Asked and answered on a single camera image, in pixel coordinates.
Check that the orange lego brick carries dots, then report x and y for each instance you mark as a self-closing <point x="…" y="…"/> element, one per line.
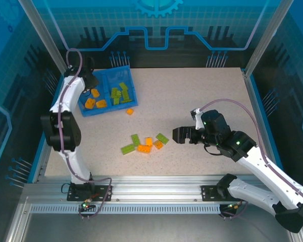
<point x="90" y="103"/>
<point x="95" y="93"/>
<point x="149" y="141"/>
<point x="144" y="148"/>
<point x="158" y="144"/>
<point x="101" y="103"/>
<point x="130" y="111"/>

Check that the green lego brick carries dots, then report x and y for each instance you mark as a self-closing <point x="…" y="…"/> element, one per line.
<point x="114" y="92"/>
<point x="162" y="138"/>
<point x="135" y="140"/>
<point x="127" y="149"/>
<point x="126" y="101"/>
<point x="116" y="100"/>
<point x="126" y="95"/>
<point x="123" y="87"/>

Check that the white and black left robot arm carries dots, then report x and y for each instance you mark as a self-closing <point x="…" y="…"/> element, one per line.
<point x="73" y="93"/>

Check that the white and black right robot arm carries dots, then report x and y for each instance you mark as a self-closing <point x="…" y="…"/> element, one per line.
<point x="255" y="194"/>

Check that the blue two-compartment plastic bin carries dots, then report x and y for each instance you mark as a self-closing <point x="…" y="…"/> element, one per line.
<point x="108" y="75"/>

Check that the small connector board with LED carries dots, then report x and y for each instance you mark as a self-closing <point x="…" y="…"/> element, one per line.
<point x="232" y="206"/>
<point x="86" y="205"/>

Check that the aluminium mounting rail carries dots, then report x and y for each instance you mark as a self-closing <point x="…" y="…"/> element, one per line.
<point x="154" y="191"/>

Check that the left aluminium frame post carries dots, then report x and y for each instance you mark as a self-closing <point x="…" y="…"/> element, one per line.
<point x="45" y="37"/>

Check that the aluminium frame post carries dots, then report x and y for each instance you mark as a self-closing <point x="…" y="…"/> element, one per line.
<point x="45" y="37"/>
<point x="267" y="37"/>

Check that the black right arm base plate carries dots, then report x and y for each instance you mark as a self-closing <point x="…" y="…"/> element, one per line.
<point x="209" y="194"/>

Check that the right aluminium frame post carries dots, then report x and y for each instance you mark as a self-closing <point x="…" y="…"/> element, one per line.
<point x="267" y="37"/>

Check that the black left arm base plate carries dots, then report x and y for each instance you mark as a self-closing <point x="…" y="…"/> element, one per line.
<point x="75" y="195"/>

